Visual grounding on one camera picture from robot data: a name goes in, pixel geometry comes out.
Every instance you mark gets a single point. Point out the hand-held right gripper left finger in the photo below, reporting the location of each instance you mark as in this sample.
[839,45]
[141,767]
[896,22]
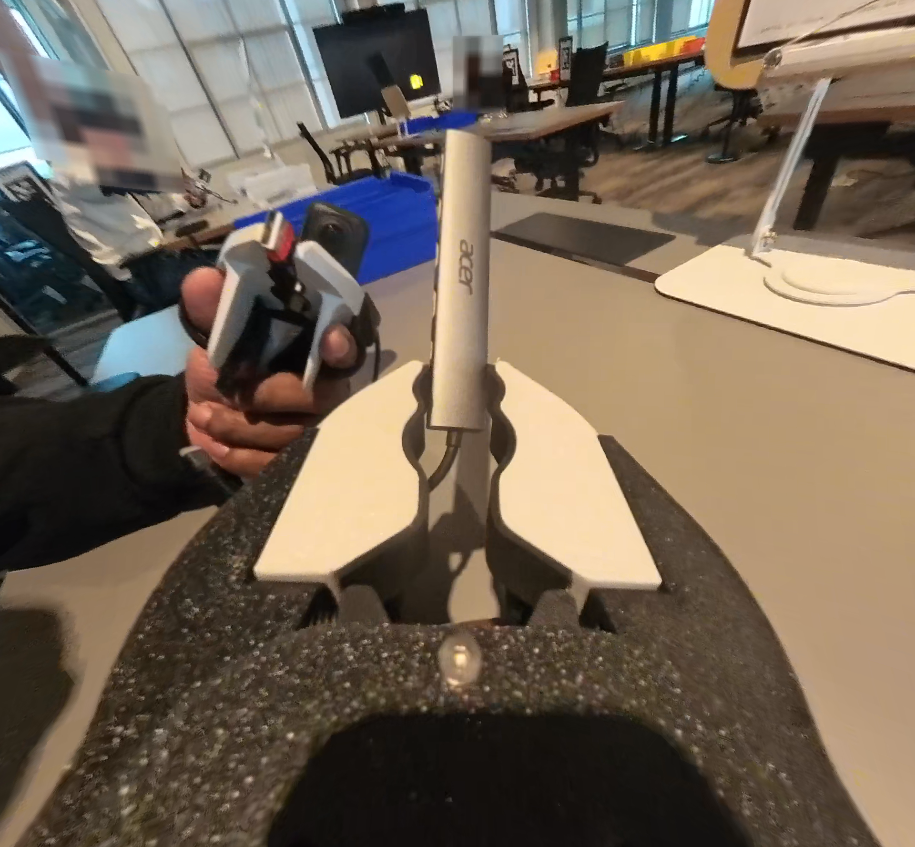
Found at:
[343,496]

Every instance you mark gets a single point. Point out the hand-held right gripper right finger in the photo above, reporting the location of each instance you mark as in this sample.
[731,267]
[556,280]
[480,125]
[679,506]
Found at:
[572,496]

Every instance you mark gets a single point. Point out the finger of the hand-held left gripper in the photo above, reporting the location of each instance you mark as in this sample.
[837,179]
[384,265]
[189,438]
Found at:
[232,268]
[336,289]

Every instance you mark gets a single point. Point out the blue plastic bin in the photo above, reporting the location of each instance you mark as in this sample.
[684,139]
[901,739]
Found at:
[386,218]

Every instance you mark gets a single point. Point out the grey usb hub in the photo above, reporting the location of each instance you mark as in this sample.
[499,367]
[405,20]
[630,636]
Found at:
[461,253]

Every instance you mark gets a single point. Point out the person's left hand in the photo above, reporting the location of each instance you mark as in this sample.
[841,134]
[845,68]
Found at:
[236,432]

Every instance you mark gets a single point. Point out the black office chair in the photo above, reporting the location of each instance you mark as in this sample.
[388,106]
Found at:
[318,150]
[586,75]

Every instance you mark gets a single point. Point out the silver laptop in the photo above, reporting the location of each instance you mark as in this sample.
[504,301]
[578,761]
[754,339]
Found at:
[394,103]

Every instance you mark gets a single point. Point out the grey wristband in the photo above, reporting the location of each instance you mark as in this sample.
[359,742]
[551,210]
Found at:
[207,468]

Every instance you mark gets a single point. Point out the small blue bin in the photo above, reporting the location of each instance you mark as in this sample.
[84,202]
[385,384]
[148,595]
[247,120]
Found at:
[436,123]

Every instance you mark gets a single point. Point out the large black monitor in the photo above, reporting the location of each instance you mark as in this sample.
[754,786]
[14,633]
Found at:
[357,60]

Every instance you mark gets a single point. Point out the printed tag sign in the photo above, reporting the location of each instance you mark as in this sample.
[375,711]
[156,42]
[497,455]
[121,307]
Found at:
[565,57]
[512,68]

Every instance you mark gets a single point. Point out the long wooden desk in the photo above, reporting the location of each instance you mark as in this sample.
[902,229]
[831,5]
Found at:
[858,118]
[557,119]

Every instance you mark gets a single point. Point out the white desk mat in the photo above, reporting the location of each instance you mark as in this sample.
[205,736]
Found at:
[715,282]

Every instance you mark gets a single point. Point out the instruction sheet on stand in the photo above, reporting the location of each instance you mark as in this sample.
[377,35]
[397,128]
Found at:
[822,282]

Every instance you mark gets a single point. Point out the row of yellow bins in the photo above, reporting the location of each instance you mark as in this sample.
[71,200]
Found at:
[665,50]

